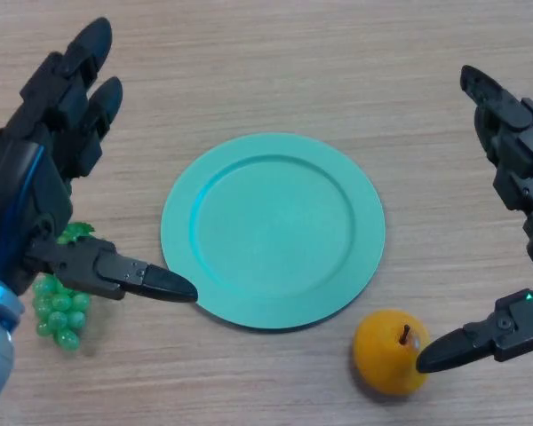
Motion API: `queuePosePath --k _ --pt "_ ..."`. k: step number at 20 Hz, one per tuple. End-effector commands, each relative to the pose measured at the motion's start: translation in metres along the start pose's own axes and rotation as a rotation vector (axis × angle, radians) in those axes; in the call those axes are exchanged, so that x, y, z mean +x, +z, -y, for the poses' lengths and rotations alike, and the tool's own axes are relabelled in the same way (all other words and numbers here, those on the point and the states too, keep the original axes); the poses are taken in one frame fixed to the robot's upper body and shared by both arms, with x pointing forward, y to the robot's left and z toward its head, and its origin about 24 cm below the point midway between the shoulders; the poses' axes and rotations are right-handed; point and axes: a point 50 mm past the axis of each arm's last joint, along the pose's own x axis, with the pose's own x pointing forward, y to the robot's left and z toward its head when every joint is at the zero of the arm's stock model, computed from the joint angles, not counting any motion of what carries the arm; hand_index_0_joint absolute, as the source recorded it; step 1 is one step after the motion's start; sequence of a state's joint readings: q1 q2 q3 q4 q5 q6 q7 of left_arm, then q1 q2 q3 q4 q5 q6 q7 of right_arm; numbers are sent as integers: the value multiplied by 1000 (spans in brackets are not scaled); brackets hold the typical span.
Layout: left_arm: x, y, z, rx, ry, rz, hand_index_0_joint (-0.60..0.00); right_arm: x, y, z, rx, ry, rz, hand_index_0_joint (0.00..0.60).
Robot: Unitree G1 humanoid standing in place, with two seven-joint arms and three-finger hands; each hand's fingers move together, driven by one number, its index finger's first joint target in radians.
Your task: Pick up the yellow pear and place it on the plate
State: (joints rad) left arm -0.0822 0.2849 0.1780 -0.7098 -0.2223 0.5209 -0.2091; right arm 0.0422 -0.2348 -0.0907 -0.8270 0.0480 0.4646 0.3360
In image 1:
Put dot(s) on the round green plate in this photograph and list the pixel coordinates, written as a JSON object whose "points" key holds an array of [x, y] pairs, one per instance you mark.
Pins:
{"points": [[273, 231]]}

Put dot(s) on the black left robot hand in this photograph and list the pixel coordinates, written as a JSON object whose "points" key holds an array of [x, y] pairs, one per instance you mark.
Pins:
{"points": [[22, 186]]}

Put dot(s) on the yellow pear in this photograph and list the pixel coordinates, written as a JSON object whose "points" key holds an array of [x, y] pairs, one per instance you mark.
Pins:
{"points": [[382, 355]]}

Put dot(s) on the green grape bunch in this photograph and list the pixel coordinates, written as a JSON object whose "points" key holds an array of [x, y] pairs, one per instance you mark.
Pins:
{"points": [[58, 315]]}

